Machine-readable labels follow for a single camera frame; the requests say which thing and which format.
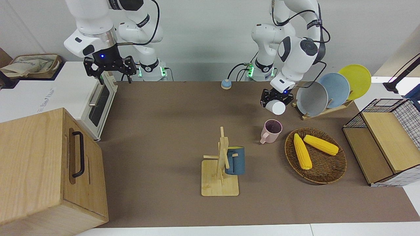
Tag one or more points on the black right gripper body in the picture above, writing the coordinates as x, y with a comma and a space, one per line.
106, 57

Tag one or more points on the yellow corn cob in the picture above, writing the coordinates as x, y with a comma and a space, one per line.
302, 152
321, 145

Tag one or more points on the light blue plate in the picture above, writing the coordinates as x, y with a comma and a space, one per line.
338, 88

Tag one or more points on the small blue bell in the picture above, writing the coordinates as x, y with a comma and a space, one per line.
226, 85

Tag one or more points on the wooden mug tree stand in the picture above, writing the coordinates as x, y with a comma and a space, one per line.
220, 186

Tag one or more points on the dark teal mug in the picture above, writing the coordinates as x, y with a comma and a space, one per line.
238, 162

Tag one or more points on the grey plate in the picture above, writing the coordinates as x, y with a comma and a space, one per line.
311, 100

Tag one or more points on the white cup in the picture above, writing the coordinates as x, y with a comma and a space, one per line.
276, 108

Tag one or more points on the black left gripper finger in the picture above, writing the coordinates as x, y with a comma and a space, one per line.
289, 100
266, 98

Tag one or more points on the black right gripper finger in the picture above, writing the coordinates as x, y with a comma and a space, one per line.
93, 70
129, 67

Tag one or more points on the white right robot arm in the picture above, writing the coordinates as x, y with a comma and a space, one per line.
95, 19

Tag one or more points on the pink mug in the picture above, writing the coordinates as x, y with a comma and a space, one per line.
270, 136

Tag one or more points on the blue plastic object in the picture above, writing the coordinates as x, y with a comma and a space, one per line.
414, 95

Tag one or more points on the yellow plate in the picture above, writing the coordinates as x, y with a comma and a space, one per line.
359, 78

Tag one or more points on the wooden cabinet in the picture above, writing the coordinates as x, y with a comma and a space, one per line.
32, 170

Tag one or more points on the brown table mat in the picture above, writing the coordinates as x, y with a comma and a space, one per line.
164, 147

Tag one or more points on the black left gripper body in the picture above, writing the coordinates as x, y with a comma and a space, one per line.
282, 95

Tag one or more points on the white toaster oven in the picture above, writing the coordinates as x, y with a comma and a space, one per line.
49, 95

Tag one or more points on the wooden plate rack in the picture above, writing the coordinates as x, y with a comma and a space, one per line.
328, 110

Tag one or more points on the black camera stand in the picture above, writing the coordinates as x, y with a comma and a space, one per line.
390, 87

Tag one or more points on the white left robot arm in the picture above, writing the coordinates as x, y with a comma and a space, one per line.
295, 55

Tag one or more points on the round wicker basket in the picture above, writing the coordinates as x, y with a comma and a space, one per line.
325, 167

